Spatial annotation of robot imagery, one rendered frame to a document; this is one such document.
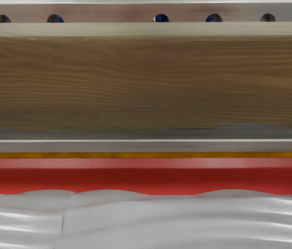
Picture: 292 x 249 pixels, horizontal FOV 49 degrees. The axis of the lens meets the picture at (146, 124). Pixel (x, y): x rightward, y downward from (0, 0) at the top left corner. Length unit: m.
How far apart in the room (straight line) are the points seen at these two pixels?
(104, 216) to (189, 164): 0.08
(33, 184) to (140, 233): 0.09
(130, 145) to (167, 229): 0.06
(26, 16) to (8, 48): 0.25
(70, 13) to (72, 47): 0.25
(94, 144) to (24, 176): 0.07
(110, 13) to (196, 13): 0.11
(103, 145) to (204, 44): 0.09
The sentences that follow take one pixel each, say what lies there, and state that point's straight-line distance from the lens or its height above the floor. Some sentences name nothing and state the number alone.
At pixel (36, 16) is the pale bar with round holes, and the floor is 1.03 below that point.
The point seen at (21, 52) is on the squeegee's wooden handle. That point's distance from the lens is 0.21.
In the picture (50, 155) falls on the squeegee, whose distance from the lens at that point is 0.25.
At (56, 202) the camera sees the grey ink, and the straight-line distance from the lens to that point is 0.22.
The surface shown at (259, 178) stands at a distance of 0.25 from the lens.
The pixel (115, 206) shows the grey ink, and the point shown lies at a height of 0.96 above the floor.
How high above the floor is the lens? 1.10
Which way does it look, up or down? 29 degrees down
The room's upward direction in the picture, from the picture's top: straight up
